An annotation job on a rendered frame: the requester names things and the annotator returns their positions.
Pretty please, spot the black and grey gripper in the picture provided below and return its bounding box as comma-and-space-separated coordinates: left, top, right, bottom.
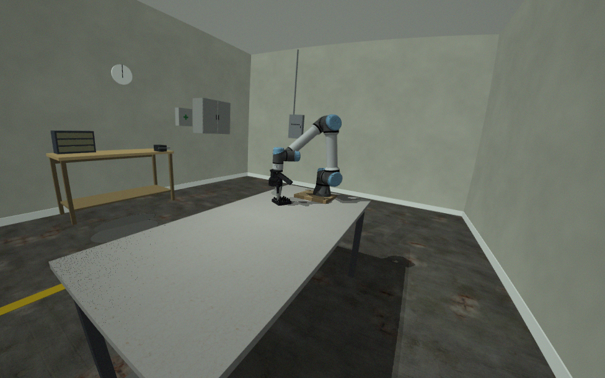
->
268, 169, 283, 201

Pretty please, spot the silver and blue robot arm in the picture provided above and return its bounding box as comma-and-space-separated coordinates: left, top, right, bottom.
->
272, 114, 342, 197

